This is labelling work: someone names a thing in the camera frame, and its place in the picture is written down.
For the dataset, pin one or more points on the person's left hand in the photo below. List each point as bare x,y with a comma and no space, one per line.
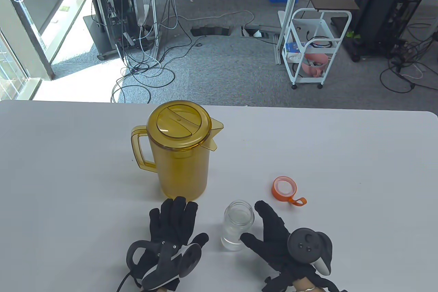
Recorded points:
174,223

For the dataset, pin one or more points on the person's right hand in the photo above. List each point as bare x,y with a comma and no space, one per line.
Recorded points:
273,244

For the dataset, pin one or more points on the clear water cup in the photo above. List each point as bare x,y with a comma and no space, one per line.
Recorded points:
237,223

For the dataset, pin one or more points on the orange cup lid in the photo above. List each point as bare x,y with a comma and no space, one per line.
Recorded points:
278,195

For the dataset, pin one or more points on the yellow plastic kettle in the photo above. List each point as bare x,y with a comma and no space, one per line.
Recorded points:
181,172

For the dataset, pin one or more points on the person's right forearm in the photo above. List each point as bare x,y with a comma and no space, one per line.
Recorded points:
304,283

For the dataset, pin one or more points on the black white right hand controller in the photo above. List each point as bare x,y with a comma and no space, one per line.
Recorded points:
306,244

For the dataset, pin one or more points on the black white hand controller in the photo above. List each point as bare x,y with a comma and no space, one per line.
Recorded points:
306,244
171,264

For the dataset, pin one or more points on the black white left hand controller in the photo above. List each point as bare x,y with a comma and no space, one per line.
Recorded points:
171,264

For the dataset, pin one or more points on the pink plastic object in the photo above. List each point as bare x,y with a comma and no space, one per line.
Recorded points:
313,69

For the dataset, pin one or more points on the blue white packet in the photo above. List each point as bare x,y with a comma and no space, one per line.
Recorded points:
294,47

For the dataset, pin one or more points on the open floor outlet box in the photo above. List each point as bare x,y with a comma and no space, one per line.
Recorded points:
260,30

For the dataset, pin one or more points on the white rolling cart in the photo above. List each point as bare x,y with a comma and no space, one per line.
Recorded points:
323,28

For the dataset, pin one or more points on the small green object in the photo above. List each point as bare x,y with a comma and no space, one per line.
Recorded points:
352,34

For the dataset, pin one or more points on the black standing desk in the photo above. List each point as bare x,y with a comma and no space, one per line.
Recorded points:
376,4

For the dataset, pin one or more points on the aluminium frame post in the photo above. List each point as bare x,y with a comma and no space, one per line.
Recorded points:
154,4
289,1

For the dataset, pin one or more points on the grey window frame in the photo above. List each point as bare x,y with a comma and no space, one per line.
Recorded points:
30,32

